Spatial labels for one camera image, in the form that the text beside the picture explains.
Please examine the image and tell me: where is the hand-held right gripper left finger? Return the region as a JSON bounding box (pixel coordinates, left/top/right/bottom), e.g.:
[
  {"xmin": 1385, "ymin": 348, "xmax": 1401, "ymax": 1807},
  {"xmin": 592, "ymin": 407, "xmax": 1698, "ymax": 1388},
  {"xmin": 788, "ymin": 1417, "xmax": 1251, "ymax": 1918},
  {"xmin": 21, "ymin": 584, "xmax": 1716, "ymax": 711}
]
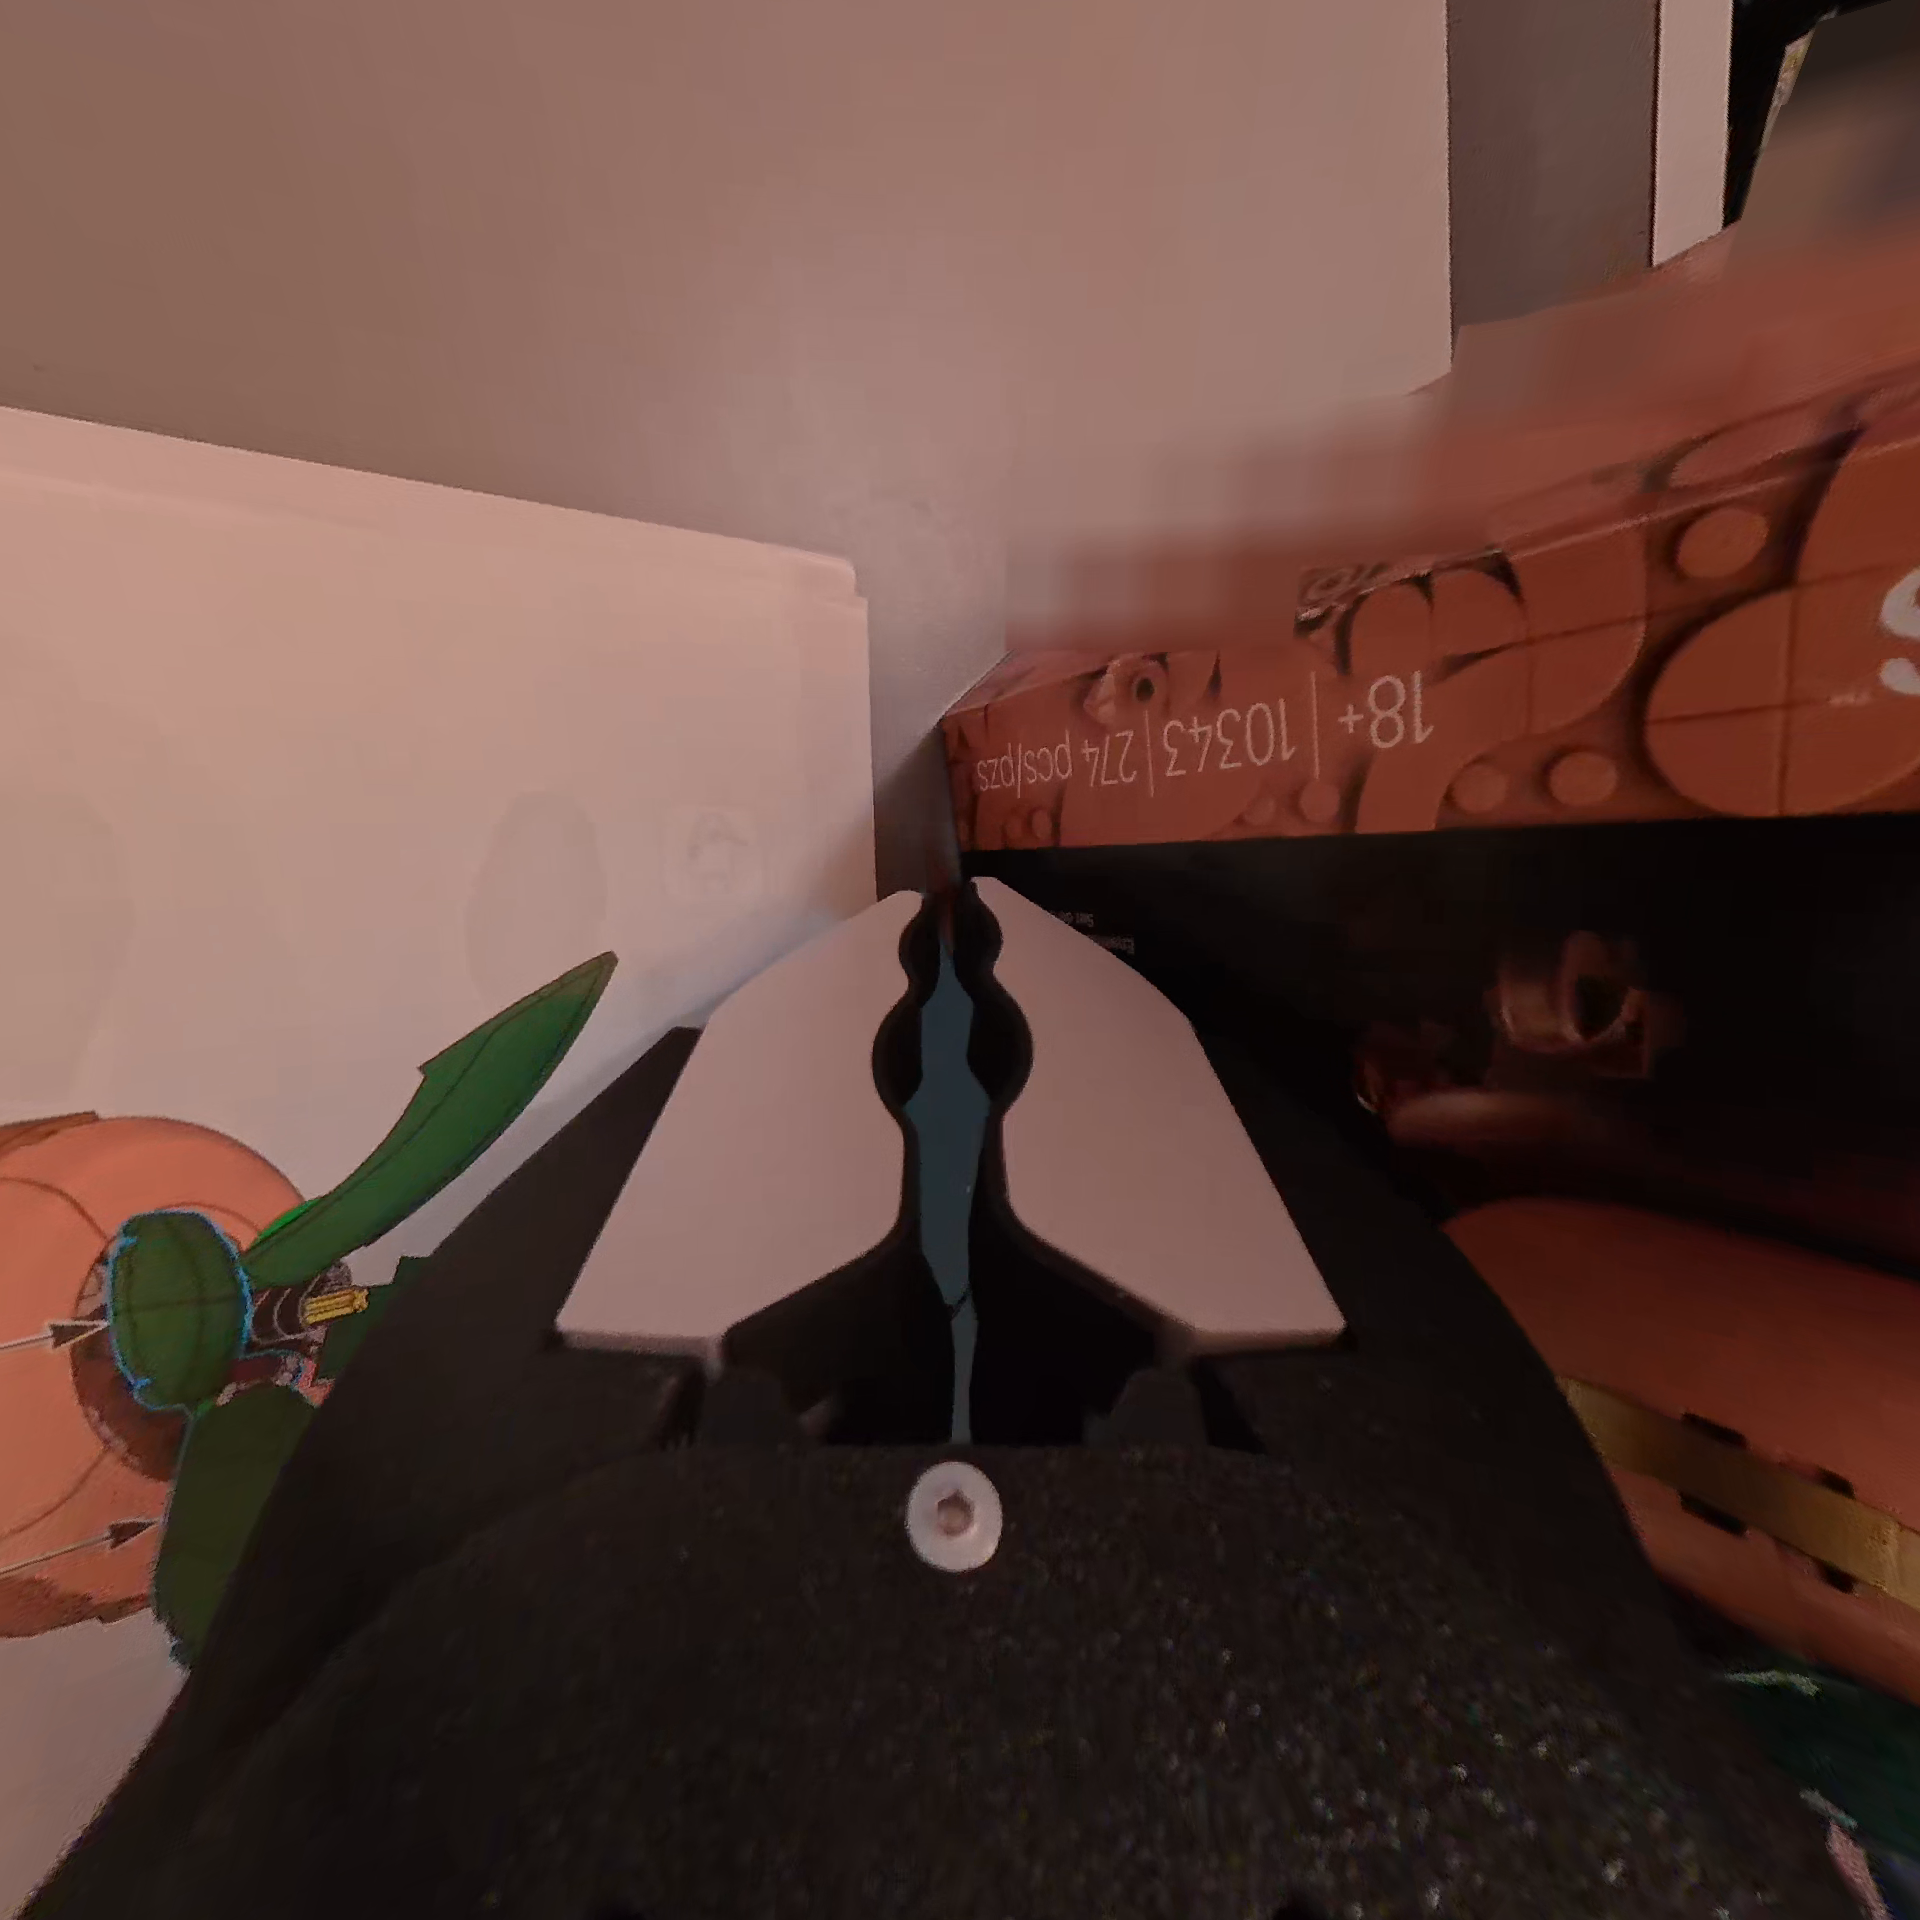
[{"xmin": 553, "ymin": 888, "xmax": 935, "ymax": 1369}]

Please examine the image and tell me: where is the black orchid toy set box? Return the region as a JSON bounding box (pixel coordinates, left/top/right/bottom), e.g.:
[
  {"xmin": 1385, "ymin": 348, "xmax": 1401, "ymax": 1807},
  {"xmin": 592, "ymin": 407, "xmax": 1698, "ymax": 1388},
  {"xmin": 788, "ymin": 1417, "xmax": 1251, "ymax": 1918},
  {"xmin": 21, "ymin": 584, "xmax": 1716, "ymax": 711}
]
[{"xmin": 942, "ymin": 224, "xmax": 1920, "ymax": 1920}]

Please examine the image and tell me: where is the building instruction booklet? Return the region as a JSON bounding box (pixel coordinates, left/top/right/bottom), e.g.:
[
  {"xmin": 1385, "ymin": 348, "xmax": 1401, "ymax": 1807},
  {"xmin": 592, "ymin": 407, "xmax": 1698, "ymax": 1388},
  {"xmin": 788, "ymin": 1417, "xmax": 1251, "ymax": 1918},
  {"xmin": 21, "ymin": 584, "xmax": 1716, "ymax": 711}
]
[{"xmin": 0, "ymin": 403, "xmax": 882, "ymax": 1883}]

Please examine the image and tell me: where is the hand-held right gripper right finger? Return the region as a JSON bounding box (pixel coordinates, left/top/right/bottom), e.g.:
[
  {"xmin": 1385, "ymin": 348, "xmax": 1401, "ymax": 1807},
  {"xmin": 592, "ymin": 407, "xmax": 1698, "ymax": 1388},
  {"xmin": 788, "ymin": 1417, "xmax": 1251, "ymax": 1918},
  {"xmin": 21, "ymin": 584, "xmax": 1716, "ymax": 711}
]
[{"xmin": 963, "ymin": 876, "xmax": 1350, "ymax": 1368}]

